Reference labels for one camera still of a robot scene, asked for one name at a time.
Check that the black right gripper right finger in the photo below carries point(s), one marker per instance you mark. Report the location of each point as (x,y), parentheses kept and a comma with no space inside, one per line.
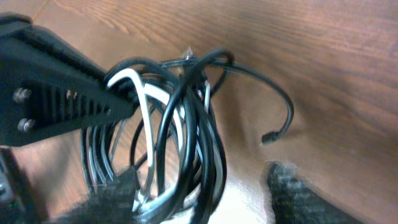
(293,202)

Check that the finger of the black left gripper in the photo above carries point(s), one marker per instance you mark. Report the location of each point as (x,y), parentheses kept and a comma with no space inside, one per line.
(49,88)

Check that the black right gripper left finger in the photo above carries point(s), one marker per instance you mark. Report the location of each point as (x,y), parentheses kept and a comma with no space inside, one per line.
(111,204)

